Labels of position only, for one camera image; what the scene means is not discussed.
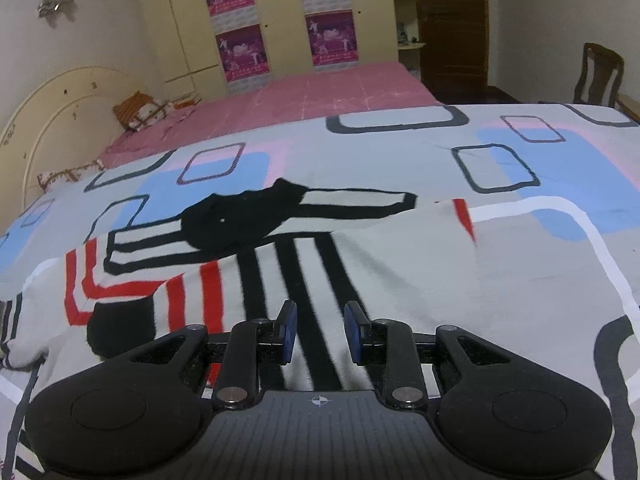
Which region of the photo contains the brown white patterned pillow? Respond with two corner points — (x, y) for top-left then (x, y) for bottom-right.
(37, 159), (107, 194)

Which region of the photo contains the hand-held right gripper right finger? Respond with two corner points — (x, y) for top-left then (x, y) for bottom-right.
(343, 300), (512, 407)

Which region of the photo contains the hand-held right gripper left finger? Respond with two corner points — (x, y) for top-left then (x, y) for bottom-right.
(115, 299), (299, 407)

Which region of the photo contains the brown wooden chair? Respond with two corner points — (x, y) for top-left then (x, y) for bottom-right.
(571, 42), (626, 109)

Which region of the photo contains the grey blue patterned bed sheet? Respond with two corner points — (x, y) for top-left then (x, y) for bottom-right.
(0, 102), (640, 480)

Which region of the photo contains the cream corner shelf unit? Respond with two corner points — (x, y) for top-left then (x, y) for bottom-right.
(387, 0), (427, 82)

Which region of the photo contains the cream wardrobe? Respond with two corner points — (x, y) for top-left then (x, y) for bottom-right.
(132, 0), (402, 97)

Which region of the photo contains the wooden bed frame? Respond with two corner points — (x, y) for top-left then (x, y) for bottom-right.
(615, 95), (640, 122)

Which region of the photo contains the brown wooden door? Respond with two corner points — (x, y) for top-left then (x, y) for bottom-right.
(410, 0), (490, 102)

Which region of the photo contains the pink checked bed sheet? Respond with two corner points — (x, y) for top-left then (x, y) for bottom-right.
(97, 60), (446, 170)

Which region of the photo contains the black red striped white sweater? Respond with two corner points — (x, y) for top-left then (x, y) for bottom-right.
(0, 178), (482, 396)

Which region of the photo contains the cream curved headboard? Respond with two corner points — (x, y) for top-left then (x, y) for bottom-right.
(0, 65), (163, 211)

